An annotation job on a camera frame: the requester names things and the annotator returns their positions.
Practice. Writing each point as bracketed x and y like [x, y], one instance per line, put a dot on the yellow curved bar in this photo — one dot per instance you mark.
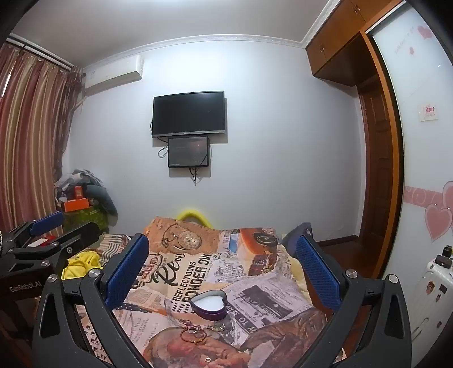
[193, 214]

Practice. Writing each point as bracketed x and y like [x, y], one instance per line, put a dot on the curtain rail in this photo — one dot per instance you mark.
[42, 51]

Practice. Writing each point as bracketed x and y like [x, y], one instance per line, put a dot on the small black monitor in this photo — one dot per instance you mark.
[187, 151]

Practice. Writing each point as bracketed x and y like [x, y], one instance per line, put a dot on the white air conditioner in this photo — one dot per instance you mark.
[113, 72]

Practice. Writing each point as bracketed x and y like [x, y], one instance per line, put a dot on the large pink heart sticker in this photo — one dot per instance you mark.
[437, 221]

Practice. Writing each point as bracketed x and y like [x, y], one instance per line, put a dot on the wooden door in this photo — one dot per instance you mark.
[375, 159]

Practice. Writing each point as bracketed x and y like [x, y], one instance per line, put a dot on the orange box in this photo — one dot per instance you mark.
[74, 204]

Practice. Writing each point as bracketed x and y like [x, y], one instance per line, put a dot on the white wardrobe sliding door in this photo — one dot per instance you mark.
[417, 159]

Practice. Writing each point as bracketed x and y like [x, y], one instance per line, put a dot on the pile of clothes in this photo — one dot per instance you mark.
[95, 193]

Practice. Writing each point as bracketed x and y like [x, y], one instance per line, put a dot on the wooden overhead cabinet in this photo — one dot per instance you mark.
[339, 46]

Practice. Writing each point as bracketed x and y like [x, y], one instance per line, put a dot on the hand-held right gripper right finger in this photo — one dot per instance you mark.
[316, 270]

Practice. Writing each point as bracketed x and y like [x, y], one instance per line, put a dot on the green bag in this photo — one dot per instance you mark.
[86, 221]

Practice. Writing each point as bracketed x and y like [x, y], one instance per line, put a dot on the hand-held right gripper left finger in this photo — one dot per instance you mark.
[128, 269]

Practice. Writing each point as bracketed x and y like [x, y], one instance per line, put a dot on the yellow cloth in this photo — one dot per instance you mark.
[81, 265]

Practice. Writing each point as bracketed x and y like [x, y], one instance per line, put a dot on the white suitcase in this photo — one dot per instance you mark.
[431, 300]

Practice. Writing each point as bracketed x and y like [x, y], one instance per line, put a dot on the printed blanket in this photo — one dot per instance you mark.
[212, 262]

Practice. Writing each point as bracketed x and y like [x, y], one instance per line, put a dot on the striped curtain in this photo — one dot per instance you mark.
[32, 134]

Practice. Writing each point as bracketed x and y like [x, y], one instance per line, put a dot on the pink border sticker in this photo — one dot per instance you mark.
[421, 195]

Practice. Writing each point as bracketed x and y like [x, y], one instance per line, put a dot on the purple heart-shaped tin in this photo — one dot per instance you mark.
[208, 311]

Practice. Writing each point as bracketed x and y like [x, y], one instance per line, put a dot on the black wall television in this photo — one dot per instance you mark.
[189, 113]

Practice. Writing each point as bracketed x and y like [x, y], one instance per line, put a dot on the red white small box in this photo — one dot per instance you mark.
[44, 242]

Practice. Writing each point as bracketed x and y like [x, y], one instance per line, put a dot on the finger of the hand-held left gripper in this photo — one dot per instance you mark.
[79, 236]
[46, 222]

